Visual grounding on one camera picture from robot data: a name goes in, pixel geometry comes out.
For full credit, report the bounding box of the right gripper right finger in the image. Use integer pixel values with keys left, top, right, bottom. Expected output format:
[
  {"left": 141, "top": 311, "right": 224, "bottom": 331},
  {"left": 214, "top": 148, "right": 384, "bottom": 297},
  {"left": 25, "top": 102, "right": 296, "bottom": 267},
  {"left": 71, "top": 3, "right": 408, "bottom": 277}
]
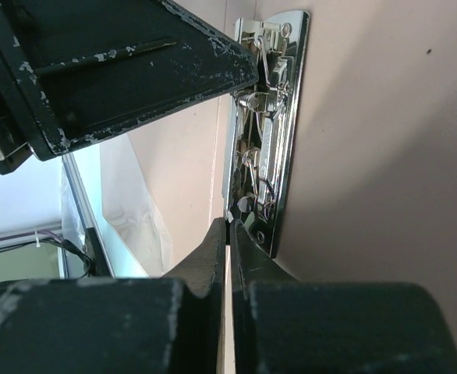
[{"left": 229, "top": 221, "right": 457, "bottom": 373}]

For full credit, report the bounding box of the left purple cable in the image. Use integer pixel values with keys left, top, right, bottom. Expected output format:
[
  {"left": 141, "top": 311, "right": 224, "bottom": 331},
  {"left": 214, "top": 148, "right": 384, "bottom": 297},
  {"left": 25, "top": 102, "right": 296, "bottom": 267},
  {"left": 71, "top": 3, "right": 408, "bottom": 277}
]
[{"left": 0, "top": 228, "right": 64, "bottom": 256}]

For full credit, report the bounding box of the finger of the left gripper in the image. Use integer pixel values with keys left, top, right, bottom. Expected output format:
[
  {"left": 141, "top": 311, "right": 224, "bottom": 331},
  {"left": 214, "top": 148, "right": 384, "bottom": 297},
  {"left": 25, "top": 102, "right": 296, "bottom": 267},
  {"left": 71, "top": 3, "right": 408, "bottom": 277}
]
[{"left": 0, "top": 1, "right": 258, "bottom": 162}]

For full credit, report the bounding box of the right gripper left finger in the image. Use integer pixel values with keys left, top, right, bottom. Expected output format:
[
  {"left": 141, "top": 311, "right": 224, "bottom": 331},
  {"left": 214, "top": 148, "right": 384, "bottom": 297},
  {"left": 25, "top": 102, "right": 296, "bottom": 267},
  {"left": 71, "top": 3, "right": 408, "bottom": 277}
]
[{"left": 0, "top": 218, "right": 226, "bottom": 373}]

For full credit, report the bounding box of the metal folder clip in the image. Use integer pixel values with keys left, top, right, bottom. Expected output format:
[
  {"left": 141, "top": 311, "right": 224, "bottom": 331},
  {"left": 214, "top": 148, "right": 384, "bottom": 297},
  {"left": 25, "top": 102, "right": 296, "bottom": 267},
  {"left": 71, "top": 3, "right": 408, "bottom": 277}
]
[{"left": 222, "top": 10, "right": 311, "bottom": 258}]

